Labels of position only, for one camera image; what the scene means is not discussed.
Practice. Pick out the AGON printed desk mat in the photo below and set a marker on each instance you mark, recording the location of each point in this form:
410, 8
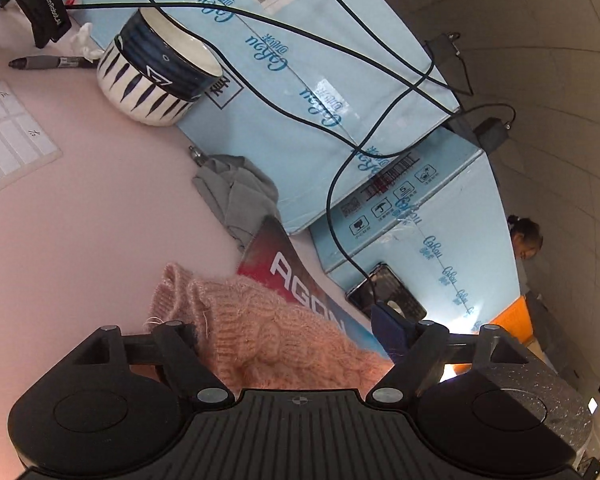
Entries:
271, 260

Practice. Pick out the grey cloth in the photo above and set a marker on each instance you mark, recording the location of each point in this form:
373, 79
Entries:
239, 194

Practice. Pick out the black smartphone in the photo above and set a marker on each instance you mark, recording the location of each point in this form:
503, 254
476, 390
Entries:
384, 286

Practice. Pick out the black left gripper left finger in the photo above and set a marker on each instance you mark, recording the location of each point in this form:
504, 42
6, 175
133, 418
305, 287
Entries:
184, 371

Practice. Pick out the blue white ceramic bowl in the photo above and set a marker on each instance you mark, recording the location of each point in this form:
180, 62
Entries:
153, 72

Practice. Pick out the large light blue Cobou box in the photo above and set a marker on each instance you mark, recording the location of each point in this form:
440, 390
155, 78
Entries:
436, 218

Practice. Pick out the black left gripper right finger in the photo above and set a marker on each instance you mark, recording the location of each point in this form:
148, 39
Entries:
416, 350

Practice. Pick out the black power adapter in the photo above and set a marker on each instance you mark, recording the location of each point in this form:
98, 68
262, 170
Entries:
491, 134

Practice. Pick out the person in background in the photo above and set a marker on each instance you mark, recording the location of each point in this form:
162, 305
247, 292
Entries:
527, 241

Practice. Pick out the white label sheet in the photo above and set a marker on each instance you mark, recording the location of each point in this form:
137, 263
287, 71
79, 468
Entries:
24, 145

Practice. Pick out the orange box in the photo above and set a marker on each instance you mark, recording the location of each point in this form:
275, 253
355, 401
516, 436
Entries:
516, 320

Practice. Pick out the pink knitted sweater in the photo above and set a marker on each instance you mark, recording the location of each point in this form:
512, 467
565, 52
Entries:
250, 337

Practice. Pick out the black marker pen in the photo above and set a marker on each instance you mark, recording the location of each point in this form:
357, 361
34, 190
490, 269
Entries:
50, 62

